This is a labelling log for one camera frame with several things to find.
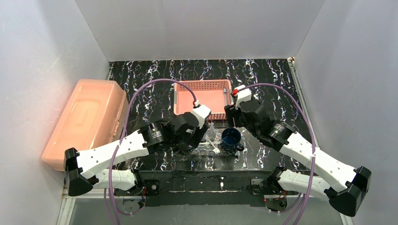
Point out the grey toothbrush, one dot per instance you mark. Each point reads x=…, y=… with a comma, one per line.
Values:
x=225, y=96

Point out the clear textured oval tray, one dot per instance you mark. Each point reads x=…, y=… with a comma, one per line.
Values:
x=206, y=150

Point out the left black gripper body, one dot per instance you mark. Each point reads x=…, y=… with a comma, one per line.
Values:
x=195, y=136

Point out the pink perforated plastic basket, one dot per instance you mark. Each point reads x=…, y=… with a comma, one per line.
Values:
x=208, y=92

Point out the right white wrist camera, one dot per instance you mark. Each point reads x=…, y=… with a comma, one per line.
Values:
x=241, y=94

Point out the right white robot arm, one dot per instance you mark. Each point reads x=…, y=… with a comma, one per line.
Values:
x=343, y=186

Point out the aluminium frame rail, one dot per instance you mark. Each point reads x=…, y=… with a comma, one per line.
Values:
x=133, y=184

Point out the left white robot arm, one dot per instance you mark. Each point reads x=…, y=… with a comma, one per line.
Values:
x=89, y=169

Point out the dark blue mug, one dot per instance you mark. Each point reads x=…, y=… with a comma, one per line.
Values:
x=231, y=140

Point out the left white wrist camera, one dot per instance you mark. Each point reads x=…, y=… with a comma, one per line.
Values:
x=201, y=112

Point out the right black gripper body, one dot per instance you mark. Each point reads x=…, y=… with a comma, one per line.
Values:
x=232, y=116

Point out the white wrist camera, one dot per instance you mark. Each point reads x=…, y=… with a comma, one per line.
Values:
x=201, y=112
x=241, y=94

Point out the clear textured acrylic holder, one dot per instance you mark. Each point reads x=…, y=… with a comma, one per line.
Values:
x=205, y=137

